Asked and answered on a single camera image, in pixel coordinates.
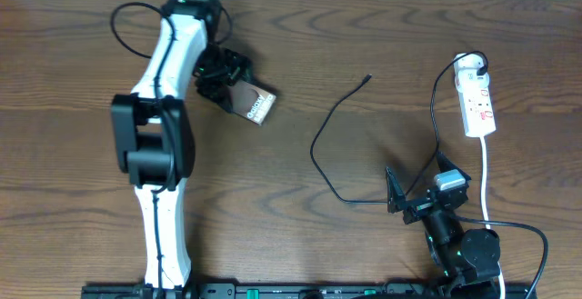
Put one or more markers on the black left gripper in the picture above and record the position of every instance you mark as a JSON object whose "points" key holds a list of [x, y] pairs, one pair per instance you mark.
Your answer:
{"points": [[215, 87]]}

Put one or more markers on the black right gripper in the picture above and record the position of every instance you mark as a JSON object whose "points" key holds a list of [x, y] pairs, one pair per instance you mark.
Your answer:
{"points": [[396, 195]]}

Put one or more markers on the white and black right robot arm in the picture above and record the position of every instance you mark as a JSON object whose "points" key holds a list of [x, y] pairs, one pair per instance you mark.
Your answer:
{"points": [[469, 258]]}

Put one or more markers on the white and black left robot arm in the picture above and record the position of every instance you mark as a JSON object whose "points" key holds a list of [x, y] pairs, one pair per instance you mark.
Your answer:
{"points": [[154, 142]]}

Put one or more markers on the white power strip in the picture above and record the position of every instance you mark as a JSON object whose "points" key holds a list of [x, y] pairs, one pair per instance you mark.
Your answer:
{"points": [[471, 82]]}

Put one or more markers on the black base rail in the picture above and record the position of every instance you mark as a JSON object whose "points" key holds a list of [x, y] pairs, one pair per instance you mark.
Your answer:
{"points": [[258, 291]]}

